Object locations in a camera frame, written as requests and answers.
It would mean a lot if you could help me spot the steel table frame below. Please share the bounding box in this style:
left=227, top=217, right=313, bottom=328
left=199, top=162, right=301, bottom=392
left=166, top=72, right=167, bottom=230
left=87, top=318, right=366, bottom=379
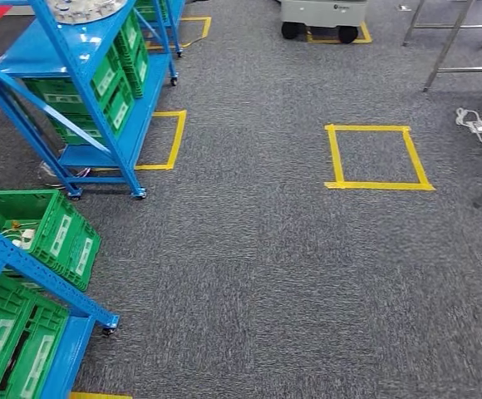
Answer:
left=403, top=0, right=482, bottom=93

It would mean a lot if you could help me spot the blue metal shelf rack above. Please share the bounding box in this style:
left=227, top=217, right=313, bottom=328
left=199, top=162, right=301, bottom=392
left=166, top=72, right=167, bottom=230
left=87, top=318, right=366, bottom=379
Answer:
left=135, top=0, right=186, bottom=59
left=0, top=216, right=121, bottom=399
left=0, top=0, right=180, bottom=200

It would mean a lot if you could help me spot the white cable bundle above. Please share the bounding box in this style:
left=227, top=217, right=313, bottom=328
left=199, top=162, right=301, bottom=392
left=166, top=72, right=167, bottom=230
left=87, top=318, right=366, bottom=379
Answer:
left=2, top=219, right=37, bottom=252

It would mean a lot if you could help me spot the grey plastic wheel hubcap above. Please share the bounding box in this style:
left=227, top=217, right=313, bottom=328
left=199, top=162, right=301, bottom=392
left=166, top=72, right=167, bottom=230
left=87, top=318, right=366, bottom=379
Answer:
left=45, top=0, right=128, bottom=26

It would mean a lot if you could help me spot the white wheeled robot cart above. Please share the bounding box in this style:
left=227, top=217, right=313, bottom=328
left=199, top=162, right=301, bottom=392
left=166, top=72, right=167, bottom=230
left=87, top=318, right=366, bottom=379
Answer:
left=280, top=0, right=369, bottom=45

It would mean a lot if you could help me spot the chrome stanchion base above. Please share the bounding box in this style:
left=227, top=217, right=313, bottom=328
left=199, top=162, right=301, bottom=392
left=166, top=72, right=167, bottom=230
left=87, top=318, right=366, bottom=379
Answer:
left=37, top=145, right=95, bottom=191

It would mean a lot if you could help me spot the white power cord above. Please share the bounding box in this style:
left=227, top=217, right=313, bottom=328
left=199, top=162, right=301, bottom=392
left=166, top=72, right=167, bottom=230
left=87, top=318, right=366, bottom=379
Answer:
left=455, top=107, right=482, bottom=155

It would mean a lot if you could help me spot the yellow floor tape marking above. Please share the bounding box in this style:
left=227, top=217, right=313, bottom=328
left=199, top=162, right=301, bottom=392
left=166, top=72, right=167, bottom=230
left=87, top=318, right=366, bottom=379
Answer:
left=93, top=110, right=187, bottom=172

